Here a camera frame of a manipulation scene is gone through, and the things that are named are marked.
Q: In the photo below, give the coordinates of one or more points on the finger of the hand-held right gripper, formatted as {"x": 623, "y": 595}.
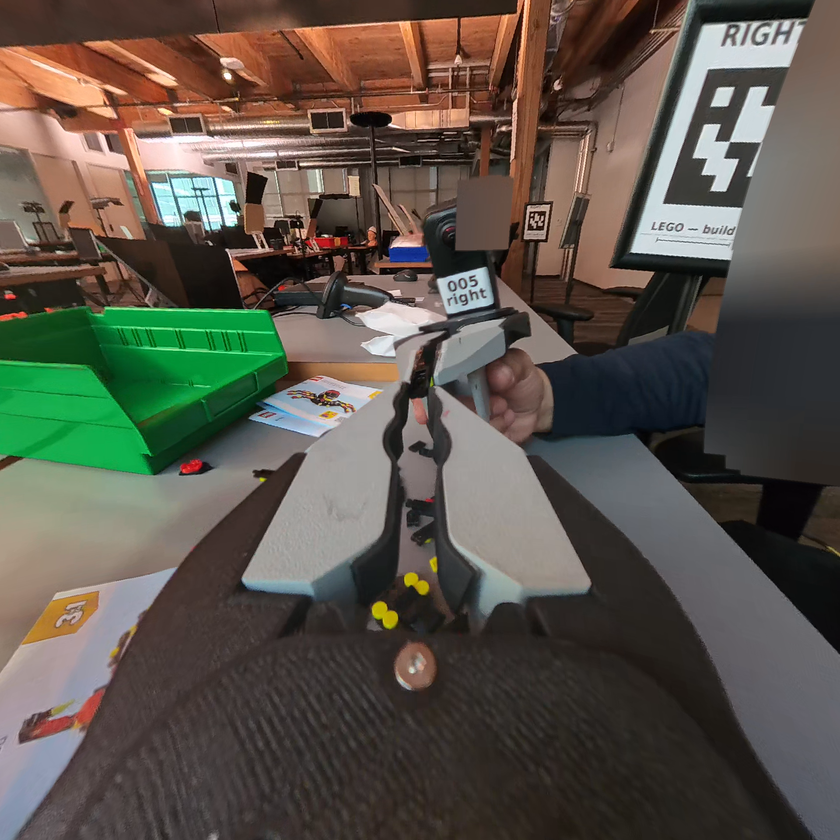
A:
{"x": 414, "y": 357}

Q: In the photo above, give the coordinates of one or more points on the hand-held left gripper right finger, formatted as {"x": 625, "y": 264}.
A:
{"x": 512, "y": 525}

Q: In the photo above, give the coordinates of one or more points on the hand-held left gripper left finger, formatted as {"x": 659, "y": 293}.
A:
{"x": 328, "y": 525}

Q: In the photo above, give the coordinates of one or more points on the person's right forearm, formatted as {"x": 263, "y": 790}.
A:
{"x": 630, "y": 381}

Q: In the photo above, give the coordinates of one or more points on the single red lego brick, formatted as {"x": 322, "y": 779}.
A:
{"x": 194, "y": 465}

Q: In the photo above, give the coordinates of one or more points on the person's right hand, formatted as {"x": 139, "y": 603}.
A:
{"x": 519, "y": 394}

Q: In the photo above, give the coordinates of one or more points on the crumpled white paper bag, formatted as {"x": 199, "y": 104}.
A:
{"x": 400, "y": 318}

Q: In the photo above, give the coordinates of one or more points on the small marker sign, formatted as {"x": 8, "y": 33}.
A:
{"x": 537, "y": 221}

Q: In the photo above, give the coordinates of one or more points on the black barcode scanner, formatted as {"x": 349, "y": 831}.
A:
{"x": 335, "y": 295}

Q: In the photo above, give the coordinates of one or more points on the closed instruction booklet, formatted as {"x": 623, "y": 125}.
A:
{"x": 315, "y": 404}

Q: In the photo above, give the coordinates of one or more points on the black office chair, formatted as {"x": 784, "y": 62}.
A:
{"x": 571, "y": 315}

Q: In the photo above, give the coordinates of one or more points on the black round-top pole stand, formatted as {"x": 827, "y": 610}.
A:
{"x": 372, "y": 121}

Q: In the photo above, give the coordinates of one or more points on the green plastic bin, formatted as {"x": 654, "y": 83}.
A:
{"x": 131, "y": 381}

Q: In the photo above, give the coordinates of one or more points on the framed marker sign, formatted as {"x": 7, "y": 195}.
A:
{"x": 722, "y": 131}

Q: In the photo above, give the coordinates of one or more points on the open spider instruction booklet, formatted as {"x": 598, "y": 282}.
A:
{"x": 66, "y": 696}

